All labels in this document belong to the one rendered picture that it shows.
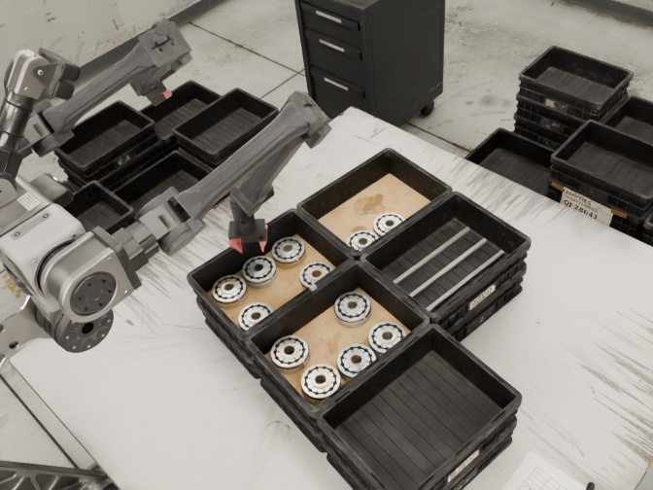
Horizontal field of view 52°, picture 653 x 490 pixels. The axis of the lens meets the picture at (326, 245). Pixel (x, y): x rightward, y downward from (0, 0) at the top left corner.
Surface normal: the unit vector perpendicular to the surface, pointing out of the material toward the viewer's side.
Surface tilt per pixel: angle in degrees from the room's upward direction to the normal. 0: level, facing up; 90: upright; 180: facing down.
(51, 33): 90
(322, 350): 0
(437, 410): 0
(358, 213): 0
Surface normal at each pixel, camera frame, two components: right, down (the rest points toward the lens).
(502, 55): -0.11, -0.67
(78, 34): 0.72, 0.46
